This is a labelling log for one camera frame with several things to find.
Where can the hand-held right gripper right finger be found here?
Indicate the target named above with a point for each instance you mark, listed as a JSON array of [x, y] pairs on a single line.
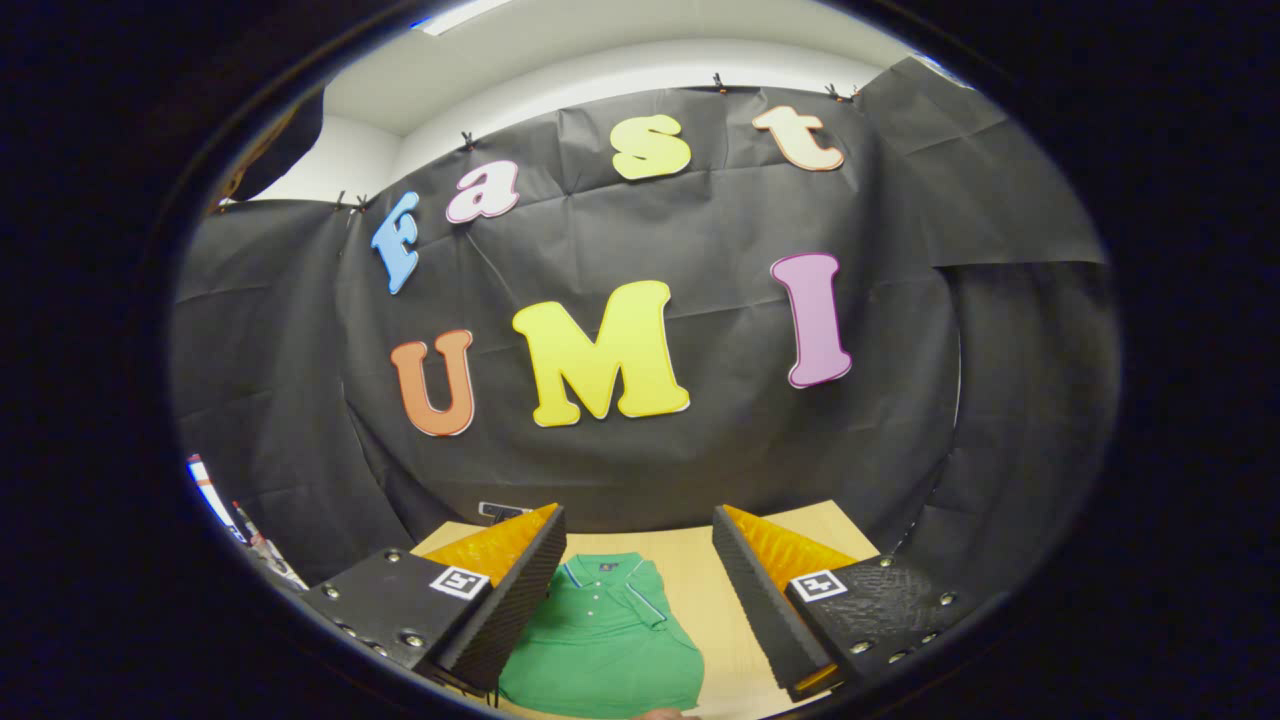
[[760, 610]]

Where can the green T-shirt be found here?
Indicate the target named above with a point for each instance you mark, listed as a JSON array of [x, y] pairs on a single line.
[[600, 650]]

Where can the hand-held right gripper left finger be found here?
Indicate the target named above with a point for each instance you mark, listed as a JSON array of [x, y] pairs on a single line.
[[515, 610]]

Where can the long white ceiling light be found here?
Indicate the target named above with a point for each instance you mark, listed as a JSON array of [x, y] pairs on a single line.
[[460, 15]]

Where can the black backdrop cloth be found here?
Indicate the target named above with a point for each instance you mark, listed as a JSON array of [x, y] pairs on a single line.
[[700, 220]]

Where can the white red striped object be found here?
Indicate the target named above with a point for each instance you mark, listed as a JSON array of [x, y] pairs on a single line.
[[205, 490]]

